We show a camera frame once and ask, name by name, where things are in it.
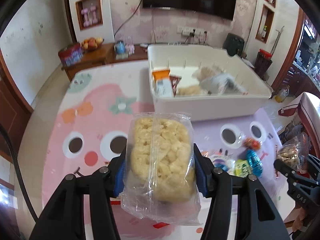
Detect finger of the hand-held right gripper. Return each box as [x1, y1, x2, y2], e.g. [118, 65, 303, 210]
[307, 154, 320, 180]
[273, 159, 301, 181]

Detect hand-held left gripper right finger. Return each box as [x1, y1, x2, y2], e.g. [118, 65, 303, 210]
[192, 144, 292, 240]

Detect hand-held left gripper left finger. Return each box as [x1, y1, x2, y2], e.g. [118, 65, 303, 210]
[29, 150, 127, 240]

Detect clear mixed nut packet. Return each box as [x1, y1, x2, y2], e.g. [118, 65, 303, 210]
[276, 132, 309, 173]

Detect blueberry cake clear packet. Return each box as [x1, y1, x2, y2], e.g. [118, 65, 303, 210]
[207, 154, 237, 175]

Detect blue snack packet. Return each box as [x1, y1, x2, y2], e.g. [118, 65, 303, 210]
[246, 149, 263, 178]

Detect small red orange packet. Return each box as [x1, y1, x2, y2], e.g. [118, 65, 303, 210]
[244, 137, 262, 150]

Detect green snack packet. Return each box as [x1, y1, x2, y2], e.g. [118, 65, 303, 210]
[234, 159, 252, 178]

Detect clear rice crisp packet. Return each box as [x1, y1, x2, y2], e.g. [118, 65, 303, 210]
[121, 112, 202, 225]
[176, 85, 208, 96]

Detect white plastic storage box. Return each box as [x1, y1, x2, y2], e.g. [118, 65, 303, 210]
[147, 44, 273, 122]

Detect dark red snack packet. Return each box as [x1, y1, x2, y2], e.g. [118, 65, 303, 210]
[170, 75, 182, 93]

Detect orange white snack packet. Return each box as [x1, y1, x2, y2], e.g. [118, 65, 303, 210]
[152, 69, 174, 98]

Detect person's right hand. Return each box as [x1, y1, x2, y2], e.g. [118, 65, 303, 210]
[292, 207, 312, 233]

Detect cartoon printed tablecloth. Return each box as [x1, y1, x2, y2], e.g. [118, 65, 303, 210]
[41, 66, 300, 240]

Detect white plastic jug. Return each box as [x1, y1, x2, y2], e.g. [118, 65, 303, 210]
[274, 85, 290, 103]

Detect dark wooden display cabinet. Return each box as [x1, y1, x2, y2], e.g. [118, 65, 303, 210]
[271, 12, 320, 98]

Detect dark basket with red lid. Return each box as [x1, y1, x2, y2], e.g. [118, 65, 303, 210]
[254, 49, 273, 80]

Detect wooden television cabinet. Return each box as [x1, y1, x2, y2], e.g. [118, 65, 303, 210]
[61, 42, 255, 82]

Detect white mop pole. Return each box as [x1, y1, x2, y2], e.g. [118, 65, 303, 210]
[271, 25, 285, 55]

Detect brown wooden door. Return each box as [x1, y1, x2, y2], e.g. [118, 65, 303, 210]
[0, 52, 34, 165]

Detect pink glass ornament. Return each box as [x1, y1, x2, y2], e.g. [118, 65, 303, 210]
[126, 36, 135, 55]

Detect red round tin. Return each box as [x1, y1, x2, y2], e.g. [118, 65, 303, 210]
[58, 42, 83, 67]

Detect dark air fryer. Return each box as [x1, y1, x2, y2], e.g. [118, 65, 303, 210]
[222, 33, 245, 57]

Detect fruit bowl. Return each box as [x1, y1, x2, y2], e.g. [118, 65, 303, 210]
[80, 37, 104, 52]

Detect white wall socket panel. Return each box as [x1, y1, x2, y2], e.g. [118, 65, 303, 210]
[176, 26, 208, 37]

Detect black television cable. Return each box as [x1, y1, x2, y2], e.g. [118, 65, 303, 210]
[114, 0, 143, 40]

